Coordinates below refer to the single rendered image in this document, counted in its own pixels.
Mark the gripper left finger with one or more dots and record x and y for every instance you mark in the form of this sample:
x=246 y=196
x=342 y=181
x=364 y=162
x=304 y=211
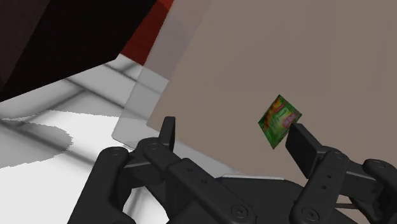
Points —
x=189 y=183

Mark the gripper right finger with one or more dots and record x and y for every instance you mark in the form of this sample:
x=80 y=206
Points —
x=322 y=173

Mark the green snack packet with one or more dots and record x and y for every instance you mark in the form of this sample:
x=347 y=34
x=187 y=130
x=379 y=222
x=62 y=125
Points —
x=277 y=121

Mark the beige table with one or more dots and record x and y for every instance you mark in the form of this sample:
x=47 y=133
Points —
x=279 y=46

